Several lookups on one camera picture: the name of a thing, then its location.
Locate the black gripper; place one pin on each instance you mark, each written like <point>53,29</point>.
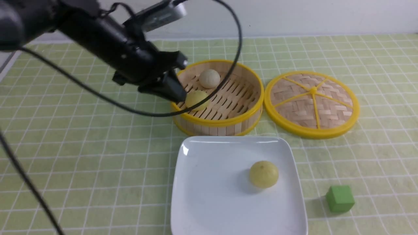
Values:
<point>150,69</point>

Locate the bamboo steamer basket yellow rim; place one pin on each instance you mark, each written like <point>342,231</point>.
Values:
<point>233,111</point>

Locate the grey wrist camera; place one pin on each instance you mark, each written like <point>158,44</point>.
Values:
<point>156,16</point>

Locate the white square plate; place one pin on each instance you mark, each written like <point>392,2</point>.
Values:
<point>212,194</point>

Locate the white steamed bun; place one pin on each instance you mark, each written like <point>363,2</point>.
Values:
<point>209,79</point>

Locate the green cube block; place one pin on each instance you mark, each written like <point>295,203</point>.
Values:
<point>340,198</point>

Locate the woven bamboo steamer lid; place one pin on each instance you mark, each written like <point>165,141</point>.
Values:
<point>311,105</point>

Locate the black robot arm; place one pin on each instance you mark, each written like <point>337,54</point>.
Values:
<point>83,21</point>

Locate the yellow steamed bun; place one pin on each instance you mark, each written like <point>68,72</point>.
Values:
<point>263,174</point>
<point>195,97</point>

